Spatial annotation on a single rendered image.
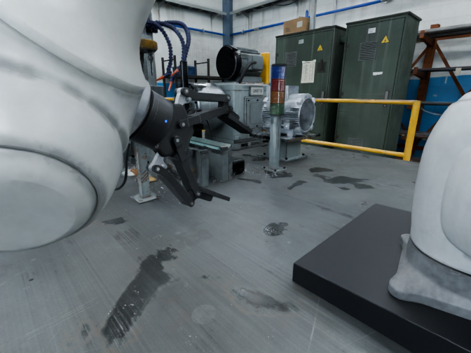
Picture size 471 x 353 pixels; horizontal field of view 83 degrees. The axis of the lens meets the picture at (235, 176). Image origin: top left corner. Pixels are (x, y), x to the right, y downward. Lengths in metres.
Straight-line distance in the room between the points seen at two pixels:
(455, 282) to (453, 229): 0.08
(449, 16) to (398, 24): 1.95
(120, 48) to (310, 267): 0.41
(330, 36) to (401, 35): 0.88
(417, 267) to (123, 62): 0.44
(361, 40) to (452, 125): 3.66
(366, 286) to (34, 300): 0.51
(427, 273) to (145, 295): 0.42
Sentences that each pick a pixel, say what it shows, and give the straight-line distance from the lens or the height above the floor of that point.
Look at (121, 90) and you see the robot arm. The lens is 0.18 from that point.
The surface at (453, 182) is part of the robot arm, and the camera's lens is 0.40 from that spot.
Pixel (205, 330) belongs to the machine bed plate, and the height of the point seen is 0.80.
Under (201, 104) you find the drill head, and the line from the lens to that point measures 1.37.
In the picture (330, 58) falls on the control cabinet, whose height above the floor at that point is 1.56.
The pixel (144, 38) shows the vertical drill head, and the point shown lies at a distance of 1.34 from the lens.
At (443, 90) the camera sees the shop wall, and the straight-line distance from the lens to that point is 5.65.
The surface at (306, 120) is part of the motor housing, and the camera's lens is 1.40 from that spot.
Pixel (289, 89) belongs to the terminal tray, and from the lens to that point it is 1.32.
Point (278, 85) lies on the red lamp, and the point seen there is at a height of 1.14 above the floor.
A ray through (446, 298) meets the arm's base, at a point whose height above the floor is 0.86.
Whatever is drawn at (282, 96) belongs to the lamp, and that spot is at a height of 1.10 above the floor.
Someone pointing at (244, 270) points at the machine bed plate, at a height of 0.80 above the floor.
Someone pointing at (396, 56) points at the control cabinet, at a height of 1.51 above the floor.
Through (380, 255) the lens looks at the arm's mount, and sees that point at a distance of 0.55.
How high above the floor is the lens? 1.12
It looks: 17 degrees down
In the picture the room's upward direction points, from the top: straight up
